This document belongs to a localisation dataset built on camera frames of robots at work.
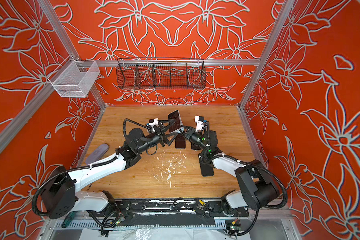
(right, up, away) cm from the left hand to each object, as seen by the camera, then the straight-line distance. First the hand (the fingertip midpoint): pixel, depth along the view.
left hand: (176, 126), depth 66 cm
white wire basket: (-65, +29, +27) cm, 76 cm away
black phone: (-1, +6, +18) cm, 18 cm away
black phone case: (+18, -24, +22) cm, 37 cm away
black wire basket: (-11, +35, +34) cm, 50 cm away
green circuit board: (+27, -47, +4) cm, 55 cm away
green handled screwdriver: (-51, -44, +3) cm, 68 cm away
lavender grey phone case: (-49, -19, +24) cm, 58 cm away
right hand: (-1, -1, +9) cm, 9 cm away
